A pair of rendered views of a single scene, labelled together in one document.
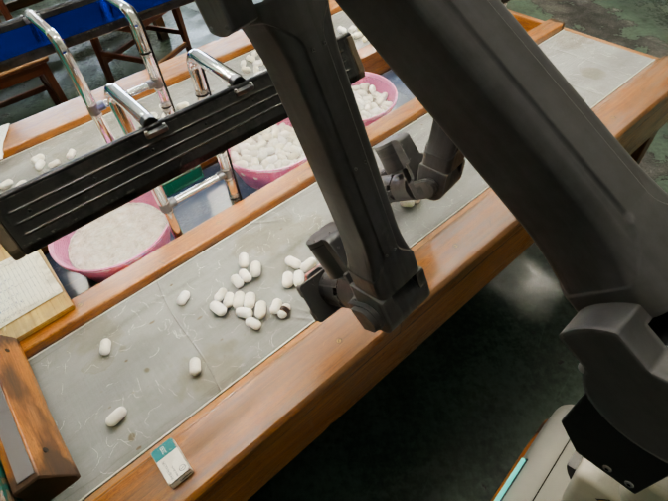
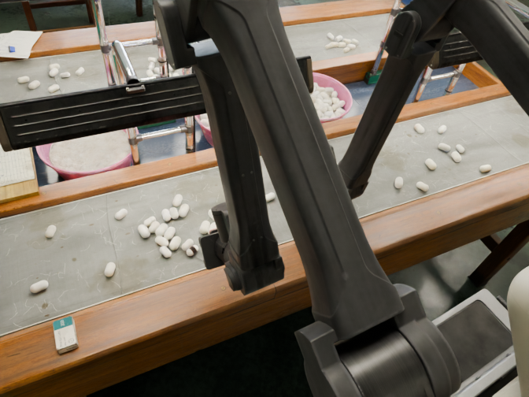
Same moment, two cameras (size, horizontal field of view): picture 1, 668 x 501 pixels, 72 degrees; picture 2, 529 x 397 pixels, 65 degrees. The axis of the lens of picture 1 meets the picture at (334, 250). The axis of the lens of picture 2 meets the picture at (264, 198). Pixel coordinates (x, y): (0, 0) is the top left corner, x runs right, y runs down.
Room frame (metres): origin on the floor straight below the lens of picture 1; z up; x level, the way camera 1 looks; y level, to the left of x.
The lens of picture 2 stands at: (-0.04, -0.09, 1.58)
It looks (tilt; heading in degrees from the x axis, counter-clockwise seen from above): 49 degrees down; 5
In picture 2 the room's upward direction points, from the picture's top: 9 degrees clockwise
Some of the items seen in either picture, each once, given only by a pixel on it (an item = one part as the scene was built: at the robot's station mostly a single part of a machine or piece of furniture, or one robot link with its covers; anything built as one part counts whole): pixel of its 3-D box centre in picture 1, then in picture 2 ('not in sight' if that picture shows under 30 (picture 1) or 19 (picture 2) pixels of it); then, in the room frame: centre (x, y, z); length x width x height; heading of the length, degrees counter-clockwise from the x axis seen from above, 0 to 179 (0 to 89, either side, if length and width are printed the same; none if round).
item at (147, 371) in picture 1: (411, 180); (333, 180); (0.83, -0.20, 0.73); 1.81 x 0.30 x 0.02; 127
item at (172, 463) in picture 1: (172, 462); (65, 334); (0.22, 0.27, 0.77); 0.06 x 0.04 x 0.02; 37
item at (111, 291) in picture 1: (360, 155); (303, 146); (0.97, -0.09, 0.71); 1.81 x 0.05 x 0.11; 127
